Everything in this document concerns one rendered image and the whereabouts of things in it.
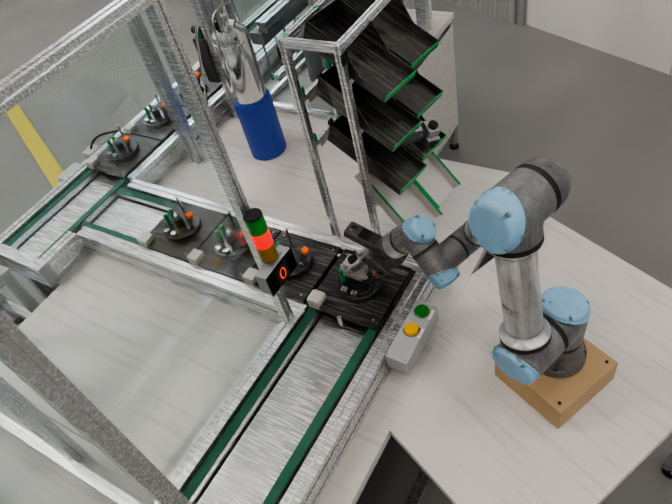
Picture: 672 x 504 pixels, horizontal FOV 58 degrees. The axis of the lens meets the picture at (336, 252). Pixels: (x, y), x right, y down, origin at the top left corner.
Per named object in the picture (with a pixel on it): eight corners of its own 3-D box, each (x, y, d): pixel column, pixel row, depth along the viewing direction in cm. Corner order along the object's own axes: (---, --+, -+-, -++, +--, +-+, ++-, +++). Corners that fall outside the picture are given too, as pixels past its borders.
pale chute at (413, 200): (435, 217, 195) (443, 213, 191) (412, 243, 190) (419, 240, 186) (378, 152, 192) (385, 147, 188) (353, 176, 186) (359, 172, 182)
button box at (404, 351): (439, 318, 179) (437, 306, 174) (409, 375, 168) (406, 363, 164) (417, 311, 182) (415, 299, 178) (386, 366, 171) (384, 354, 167)
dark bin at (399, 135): (420, 126, 170) (427, 109, 164) (392, 152, 165) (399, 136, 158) (344, 71, 176) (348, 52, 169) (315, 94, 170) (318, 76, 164)
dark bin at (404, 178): (424, 169, 182) (431, 155, 175) (399, 195, 176) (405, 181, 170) (353, 116, 187) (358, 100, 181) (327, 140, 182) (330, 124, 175)
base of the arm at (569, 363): (598, 359, 156) (605, 337, 149) (553, 388, 152) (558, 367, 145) (556, 320, 166) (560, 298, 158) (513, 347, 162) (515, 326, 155)
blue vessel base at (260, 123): (293, 141, 261) (277, 87, 242) (273, 163, 253) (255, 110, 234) (264, 135, 268) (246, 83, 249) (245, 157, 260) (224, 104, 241)
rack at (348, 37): (429, 195, 222) (405, -21, 164) (385, 265, 203) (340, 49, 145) (379, 183, 231) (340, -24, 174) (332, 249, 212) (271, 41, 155)
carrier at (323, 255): (342, 251, 198) (335, 224, 189) (304, 305, 186) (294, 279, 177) (283, 234, 210) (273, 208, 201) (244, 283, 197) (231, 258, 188)
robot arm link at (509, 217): (570, 359, 144) (560, 172, 111) (531, 400, 139) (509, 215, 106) (528, 337, 153) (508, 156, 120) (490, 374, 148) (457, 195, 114)
